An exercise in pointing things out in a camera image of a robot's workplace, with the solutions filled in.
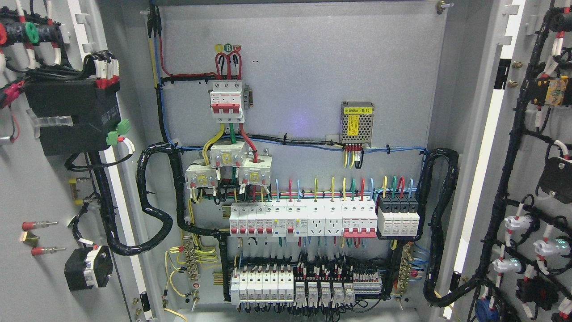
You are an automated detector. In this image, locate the black cable loom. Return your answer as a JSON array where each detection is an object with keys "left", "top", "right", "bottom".
[
  {"left": 65, "top": 143, "right": 231, "bottom": 302},
  {"left": 418, "top": 148, "right": 461, "bottom": 307}
]

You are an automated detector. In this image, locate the white current transformer group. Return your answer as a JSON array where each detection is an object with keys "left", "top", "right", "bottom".
[{"left": 185, "top": 141, "right": 273, "bottom": 190}]

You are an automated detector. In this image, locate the black digital power meter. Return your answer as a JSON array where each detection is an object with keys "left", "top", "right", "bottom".
[{"left": 24, "top": 79, "right": 130, "bottom": 156}]

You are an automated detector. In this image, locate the lower relay terminal row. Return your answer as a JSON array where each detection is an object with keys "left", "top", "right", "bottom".
[{"left": 229, "top": 255, "right": 386, "bottom": 316}]

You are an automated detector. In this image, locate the black cable loom left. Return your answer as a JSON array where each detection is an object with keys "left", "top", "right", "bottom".
[{"left": 65, "top": 143, "right": 231, "bottom": 302}]

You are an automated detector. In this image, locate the white socket breaker row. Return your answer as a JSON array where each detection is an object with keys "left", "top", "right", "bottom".
[{"left": 229, "top": 199, "right": 378, "bottom": 242}]

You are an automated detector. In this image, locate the grey cabinet door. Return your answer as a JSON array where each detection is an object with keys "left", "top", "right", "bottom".
[
  {"left": 1, "top": 0, "right": 158, "bottom": 322},
  {"left": 436, "top": 0, "right": 572, "bottom": 322}
]

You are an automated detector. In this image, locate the yellow terminal connector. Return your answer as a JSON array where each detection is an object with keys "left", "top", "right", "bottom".
[{"left": 68, "top": 177, "right": 99, "bottom": 205}]

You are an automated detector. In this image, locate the black cable loom right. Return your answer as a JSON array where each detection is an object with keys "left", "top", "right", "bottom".
[{"left": 418, "top": 148, "right": 461, "bottom": 307}]

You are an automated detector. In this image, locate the brass ground bar left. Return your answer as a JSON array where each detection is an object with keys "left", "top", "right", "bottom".
[{"left": 181, "top": 236, "right": 201, "bottom": 311}]

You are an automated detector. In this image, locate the white red main breaker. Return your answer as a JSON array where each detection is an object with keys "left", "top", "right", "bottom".
[{"left": 209, "top": 80, "right": 253, "bottom": 123}]

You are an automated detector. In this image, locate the black white surge protector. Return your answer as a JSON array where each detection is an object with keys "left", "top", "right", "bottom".
[{"left": 376, "top": 195, "right": 420, "bottom": 241}]

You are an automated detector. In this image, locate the red terminal connector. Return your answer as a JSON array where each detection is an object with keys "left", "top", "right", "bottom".
[{"left": 20, "top": 221, "right": 66, "bottom": 256}]

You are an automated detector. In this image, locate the metal mesh power supply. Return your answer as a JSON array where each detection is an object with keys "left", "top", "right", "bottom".
[{"left": 340, "top": 101, "right": 374, "bottom": 145}]

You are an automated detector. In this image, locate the brass terminal bar right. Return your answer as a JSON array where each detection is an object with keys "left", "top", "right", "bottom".
[{"left": 396, "top": 242, "right": 413, "bottom": 297}]

